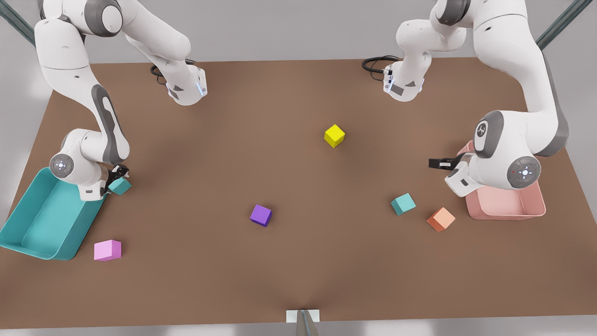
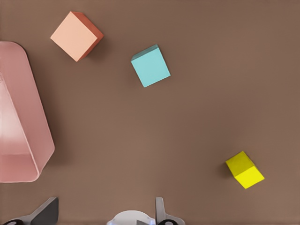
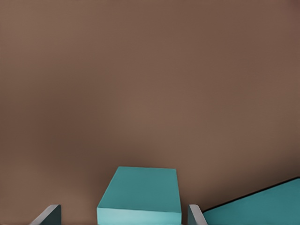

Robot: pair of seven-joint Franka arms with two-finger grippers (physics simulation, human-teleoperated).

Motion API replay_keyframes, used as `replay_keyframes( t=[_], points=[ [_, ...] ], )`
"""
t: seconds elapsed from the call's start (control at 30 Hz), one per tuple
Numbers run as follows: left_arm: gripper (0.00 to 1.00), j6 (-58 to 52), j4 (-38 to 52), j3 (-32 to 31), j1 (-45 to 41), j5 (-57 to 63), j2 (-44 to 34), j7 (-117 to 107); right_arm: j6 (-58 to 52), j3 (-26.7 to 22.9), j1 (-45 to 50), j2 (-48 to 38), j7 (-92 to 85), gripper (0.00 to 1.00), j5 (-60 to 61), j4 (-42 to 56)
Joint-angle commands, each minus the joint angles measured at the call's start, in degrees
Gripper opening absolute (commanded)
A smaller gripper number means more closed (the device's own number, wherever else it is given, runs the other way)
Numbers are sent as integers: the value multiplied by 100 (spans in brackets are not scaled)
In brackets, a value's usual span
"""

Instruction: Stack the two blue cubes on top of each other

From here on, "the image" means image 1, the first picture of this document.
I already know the teal cube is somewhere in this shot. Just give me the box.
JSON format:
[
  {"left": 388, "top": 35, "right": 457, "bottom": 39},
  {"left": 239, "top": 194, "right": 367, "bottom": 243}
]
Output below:
[
  {"left": 108, "top": 177, "right": 132, "bottom": 196},
  {"left": 391, "top": 193, "right": 417, "bottom": 216}
]

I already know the orange cube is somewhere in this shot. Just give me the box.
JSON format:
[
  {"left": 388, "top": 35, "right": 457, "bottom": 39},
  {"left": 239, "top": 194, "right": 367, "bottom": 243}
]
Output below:
[{"left": 427, "top": 207, "right": 456, "bottom": 232}]

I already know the pink tray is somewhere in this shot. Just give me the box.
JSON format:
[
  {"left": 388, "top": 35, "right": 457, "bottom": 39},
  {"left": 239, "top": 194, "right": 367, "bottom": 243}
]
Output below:
[{"left": 456, "top": 141, "right": 546, "bottom": 221}]

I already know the pink cube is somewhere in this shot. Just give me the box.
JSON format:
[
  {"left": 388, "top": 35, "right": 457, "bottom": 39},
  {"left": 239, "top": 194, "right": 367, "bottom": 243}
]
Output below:
[{"left": 94, "top": 240, "right": 122, "bottom": 262}]

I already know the teal tray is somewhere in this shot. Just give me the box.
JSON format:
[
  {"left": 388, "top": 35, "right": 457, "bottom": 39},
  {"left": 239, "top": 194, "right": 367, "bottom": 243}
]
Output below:
[{"left": 0, "top": 167, "right": 109, "bottom": 261}]

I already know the yellow cube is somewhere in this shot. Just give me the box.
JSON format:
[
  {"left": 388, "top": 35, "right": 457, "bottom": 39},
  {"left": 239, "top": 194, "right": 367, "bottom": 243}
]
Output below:
[{"left": 324, "top": 124, "right": 346, "bottom": 148}]

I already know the purple cube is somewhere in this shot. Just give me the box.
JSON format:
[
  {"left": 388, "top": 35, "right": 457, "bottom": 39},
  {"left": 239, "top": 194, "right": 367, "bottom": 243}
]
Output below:
[{"left": 250, "top": 204, "right": 272, "bottom": 227}]

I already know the black cable loop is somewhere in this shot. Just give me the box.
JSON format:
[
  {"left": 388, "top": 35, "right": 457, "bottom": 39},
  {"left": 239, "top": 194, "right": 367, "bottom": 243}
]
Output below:
[
  {"left": 362, "top": 56, "right": 402, "bottom": 83},
  {"left": 150, "top": 59, "right": 197, "bottom": 85}
]

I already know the silver frame post with foot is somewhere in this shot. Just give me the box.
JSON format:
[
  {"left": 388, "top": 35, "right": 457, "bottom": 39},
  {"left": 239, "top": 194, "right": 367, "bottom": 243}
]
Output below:
[{"left": 286, "top": 309, "right": 321, "bottom": 336}]

